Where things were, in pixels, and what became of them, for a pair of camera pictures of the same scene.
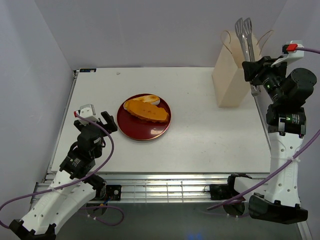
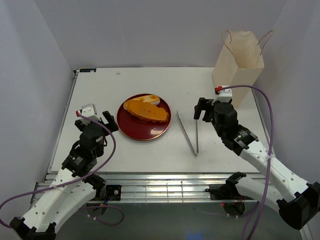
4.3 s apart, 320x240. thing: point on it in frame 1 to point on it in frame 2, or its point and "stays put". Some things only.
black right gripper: [251, 69] to [203, 104]
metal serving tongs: [243, 28] to [195, 153]
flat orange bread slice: [150, 112] stays put
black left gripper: [112, 127] stays put
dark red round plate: [136, 128] stays put
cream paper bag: [231, 87] stays put
